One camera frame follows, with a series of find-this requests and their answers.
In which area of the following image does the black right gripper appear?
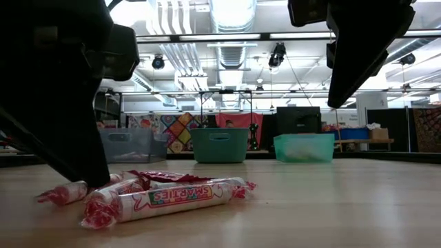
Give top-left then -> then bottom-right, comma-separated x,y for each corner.
326,0 -> 416,109

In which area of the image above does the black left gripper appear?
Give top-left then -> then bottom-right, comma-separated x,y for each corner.
0,37 -> 111,189

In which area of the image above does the Smarties candy roll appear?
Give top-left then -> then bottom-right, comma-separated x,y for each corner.
80,181 -> 258,231
151,176 -> 249,191
82,176 -> 152,207
35,173 -> 124,207

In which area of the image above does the red Skittles candy packet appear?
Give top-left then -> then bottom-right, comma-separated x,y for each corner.
123,169 -> 214,184

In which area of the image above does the black ceiling spotlight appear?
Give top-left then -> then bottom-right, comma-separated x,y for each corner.
398,52 -> 417,66
267,42 -> 287,69
151,54 -> 166,71

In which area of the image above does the blue storage bin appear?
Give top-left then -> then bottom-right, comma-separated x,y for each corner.
322,127 -> 370,141

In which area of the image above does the black cabinet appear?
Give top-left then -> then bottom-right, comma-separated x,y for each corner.
275,106 -> 322,136

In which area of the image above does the grey translucent plastic bin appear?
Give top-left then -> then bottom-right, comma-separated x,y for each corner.
99,127 -> 170,164

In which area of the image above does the cardboard box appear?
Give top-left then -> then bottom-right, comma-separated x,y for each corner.
369,127 -> 390,141

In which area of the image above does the wooden bench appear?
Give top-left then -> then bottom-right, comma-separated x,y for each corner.
334,138 -> 396,152

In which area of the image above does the black room divider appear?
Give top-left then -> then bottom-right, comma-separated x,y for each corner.
366,107 -> 413,152

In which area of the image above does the mint green plastic bin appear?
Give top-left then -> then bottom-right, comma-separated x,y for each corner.
273,133 -> 336,165

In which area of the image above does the dark patterned hanging cloth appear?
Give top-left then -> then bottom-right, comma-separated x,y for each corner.
412,107 -> 441,154

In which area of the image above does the black background device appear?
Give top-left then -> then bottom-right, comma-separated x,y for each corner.
248,123 -> 260,151

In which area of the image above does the red hanging cloth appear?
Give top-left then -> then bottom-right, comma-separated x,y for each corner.
215,112 -> 265,138

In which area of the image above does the colourful patchwork quilt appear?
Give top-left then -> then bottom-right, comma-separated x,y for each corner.
127,112 -> 209,154

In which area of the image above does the dark teal plastic bin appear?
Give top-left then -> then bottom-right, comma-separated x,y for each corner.
189,127 -> 250,164

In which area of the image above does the white ceiling pipe bundle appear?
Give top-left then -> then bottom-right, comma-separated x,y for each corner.
146,0 -> 211,91

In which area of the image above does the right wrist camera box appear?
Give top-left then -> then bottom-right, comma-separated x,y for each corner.
287,0 -> 329,28

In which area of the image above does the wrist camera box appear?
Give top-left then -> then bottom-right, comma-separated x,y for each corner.
287,0 -> 329,28
101,23 -> 141,83

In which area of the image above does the black aluminium table frame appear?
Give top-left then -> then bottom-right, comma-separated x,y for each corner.
0,149 -> 441,165

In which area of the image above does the black metal scaffold frame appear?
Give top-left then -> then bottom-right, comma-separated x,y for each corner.
94,88 -> 254,152

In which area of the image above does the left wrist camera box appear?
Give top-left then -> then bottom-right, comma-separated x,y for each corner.
101,23 -> 141,83

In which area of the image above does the silver ventilation duct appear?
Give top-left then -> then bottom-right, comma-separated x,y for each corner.
208,0 -> 258,108

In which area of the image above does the black overhead frame beam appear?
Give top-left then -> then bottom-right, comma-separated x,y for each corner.
136,30 -> 441,45

